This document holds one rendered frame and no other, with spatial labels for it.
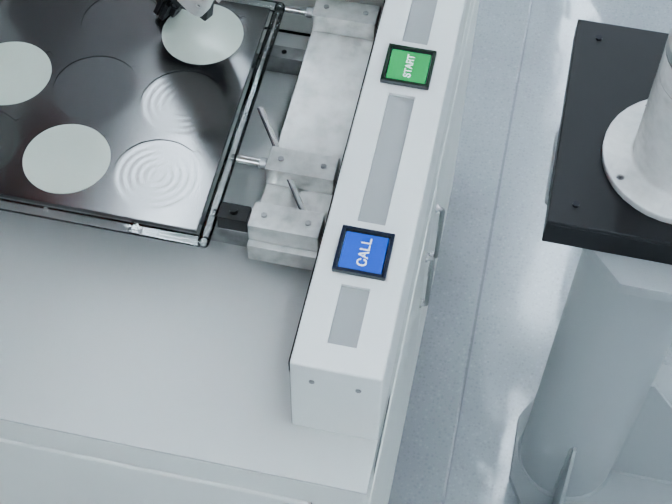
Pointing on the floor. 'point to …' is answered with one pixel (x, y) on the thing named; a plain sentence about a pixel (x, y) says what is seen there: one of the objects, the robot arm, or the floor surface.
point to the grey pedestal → (602, 390)
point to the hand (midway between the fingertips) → (169, 2)
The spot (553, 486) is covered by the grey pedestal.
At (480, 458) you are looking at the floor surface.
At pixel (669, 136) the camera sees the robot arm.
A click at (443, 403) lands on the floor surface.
